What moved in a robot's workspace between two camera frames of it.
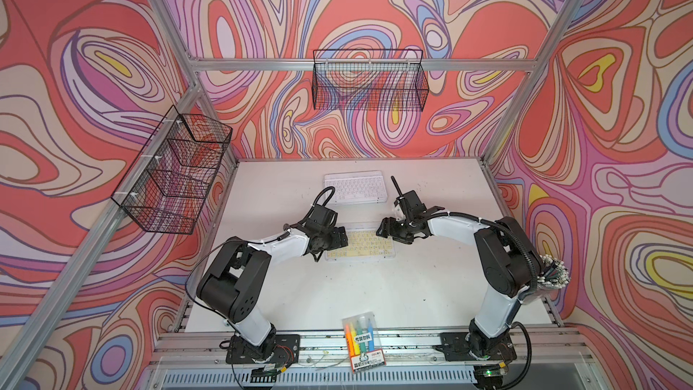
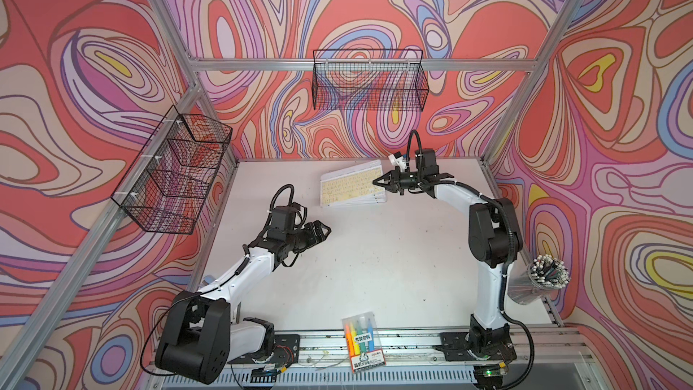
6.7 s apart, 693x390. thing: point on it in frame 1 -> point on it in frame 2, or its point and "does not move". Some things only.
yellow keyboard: [363, 245] -> [350, 183]
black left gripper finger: [340, 236] -> [322, 230]
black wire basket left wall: [165, 189] does not move
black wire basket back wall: [369, 80] does not move
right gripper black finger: [383, 229] -> [387, 181]
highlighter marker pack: [362, 342] does not move
